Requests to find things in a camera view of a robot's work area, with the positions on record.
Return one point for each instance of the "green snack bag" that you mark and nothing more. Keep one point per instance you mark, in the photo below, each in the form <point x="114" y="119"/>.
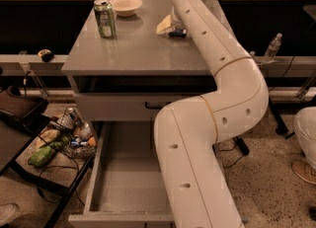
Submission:
<point x="46" y="151"/>

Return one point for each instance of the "metal can on cart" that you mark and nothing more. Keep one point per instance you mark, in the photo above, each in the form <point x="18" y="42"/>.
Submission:
<point x="76" y="119"/>

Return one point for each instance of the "person's tan shoe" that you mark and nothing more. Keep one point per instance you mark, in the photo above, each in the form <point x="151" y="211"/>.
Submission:
<point x="305" y="172"/>

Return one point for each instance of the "black power adapter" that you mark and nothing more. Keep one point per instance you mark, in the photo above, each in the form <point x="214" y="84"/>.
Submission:
<point x="242" y="146"/>

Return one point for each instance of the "closed grey upper drawer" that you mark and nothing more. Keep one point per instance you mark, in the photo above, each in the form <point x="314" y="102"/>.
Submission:
<point x="124" y="107"/>

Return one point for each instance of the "person's beige trouser leg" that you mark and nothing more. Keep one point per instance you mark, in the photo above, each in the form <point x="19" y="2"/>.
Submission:
<point x="304" y="125"/>

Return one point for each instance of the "white bowl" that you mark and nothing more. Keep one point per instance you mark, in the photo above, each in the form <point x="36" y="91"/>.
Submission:
<point x="126" y="8"/>

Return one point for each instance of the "dark brown chair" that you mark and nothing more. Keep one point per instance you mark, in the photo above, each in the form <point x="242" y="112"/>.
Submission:
<point x="21" y="112"/>

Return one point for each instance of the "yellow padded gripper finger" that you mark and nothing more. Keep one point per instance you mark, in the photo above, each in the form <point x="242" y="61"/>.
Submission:
<point x="166" y="26"/>

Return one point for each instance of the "open grey bottom drawer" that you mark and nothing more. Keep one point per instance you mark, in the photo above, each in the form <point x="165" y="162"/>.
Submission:
<point x="130" y="189"/>

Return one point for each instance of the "clear plastic water bottle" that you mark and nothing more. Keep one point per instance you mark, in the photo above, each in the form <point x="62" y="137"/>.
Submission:
<point x="273" y="48"/>

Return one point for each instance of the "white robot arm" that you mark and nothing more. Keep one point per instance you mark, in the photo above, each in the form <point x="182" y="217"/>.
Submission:
<point x="186" y="130"/>

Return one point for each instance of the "dark blue rxbar wrapper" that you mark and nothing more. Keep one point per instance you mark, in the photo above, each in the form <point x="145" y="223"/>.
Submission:
<point x="178" y="33"/>

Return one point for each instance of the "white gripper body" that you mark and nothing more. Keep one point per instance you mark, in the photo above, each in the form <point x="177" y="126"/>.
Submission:
<point x="177" y="22"/>

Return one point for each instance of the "grey drawer cabinet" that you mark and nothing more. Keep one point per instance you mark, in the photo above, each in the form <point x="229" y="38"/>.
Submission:
<point x="137" y="61"/>

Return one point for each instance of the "green soda can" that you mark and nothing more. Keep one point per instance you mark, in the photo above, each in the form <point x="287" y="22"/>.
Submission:
<point x="105" y="18"/>

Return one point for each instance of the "white sneaker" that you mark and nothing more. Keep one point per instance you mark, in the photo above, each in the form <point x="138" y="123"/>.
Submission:
<point x="8" y="213"/>

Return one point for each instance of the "black and white mouse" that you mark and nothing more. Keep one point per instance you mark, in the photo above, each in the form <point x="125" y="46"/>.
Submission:
<point x="45" y="55"/>

